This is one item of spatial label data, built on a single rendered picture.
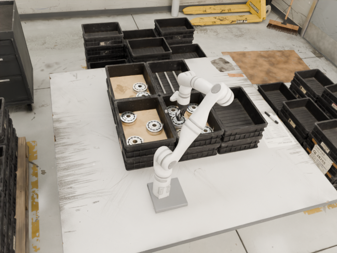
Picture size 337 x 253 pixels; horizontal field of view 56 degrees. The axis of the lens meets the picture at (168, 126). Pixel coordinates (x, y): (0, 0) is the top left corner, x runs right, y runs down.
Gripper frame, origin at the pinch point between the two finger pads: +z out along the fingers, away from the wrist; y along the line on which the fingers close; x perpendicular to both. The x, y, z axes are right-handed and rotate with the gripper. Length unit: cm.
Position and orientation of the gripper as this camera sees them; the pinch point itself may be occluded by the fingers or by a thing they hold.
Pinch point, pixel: (180, 117)
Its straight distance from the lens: 200.6
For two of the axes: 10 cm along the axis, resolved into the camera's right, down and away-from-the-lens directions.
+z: -0.8, 7.1, 7.0
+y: 4.9, -5.9, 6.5
